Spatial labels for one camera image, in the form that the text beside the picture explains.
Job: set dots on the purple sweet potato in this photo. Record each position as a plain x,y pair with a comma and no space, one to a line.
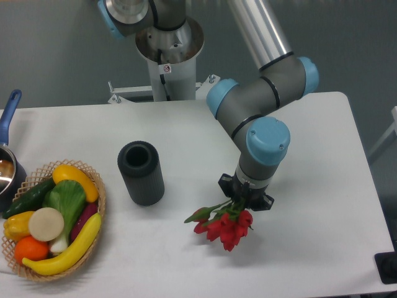
89,210

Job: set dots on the white frame at right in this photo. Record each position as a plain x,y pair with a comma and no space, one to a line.
385,140

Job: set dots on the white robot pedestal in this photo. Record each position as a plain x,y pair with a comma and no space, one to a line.
171,57

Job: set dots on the green cucumber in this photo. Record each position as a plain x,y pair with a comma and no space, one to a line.
30,200

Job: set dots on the yellow bell pepper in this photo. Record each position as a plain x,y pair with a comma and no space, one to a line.
17,226

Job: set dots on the green bok choy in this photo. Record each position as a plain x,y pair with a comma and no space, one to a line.
67,197

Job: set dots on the beige round slice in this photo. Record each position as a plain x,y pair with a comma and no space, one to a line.
46,224

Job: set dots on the woven wicker basket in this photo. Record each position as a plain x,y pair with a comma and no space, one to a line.
41,174

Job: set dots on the blue handled saucepan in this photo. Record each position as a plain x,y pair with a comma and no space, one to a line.
12,172

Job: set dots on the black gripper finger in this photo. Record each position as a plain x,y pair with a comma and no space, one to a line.
261,203
226,184

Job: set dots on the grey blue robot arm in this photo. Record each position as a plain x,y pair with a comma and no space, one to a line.
243,111

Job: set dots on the yellow banana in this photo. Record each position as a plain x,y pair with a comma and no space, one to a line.
72,254

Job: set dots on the red tulip bouquet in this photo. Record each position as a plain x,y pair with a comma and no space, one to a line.
227,222

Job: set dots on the orange fruit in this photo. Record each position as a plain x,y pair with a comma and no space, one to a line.
30,248

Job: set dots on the dark grey ribbed vase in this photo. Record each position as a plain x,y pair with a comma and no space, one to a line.
140,168

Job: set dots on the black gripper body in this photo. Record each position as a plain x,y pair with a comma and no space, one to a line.
243,194

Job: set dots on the black device at edge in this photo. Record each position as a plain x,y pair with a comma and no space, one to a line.
386,266

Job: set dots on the yellow squash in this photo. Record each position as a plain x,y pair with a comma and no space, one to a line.
69,172

